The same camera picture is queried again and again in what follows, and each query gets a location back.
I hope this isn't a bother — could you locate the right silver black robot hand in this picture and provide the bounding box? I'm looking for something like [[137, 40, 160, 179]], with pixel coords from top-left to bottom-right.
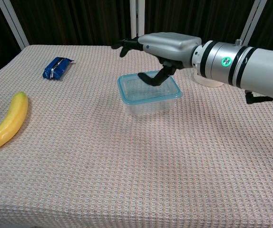
[[111, 31, 203, 87]]

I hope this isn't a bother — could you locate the clear container with blue rim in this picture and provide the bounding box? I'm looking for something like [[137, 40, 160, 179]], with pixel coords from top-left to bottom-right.
[[117, 70, 184, 106]]

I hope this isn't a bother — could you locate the clear plastic container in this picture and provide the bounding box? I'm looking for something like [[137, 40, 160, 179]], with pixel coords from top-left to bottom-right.
[[121, 94, 183, 116]]

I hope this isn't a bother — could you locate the beige masking tape roll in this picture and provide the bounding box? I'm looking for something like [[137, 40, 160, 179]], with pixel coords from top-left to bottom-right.
[[193, 72, 225, 88]]

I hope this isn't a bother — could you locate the dark pleated curtain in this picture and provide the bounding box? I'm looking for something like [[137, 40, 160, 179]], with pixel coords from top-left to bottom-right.
[[0, 0, 273, 84]]

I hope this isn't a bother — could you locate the blue snack packet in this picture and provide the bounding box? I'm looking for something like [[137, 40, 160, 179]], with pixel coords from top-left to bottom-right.
[[42, 57, 75, 82]]

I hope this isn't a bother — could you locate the pink waffle-weave tablecloth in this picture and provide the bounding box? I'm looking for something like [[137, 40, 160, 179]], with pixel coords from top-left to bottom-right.
[[0, 44, 273, 228]]

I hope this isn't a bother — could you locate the yellow banana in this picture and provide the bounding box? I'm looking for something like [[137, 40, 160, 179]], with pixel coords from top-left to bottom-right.
[[0, 91, 29, 153]]

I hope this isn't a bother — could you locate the white frame post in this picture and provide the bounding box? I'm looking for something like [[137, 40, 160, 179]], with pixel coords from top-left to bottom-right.
[[137, 0, 146, 47], [236, 0, 268, 50], [129, 0, 137, 47], [0, 0, 30, 50]]

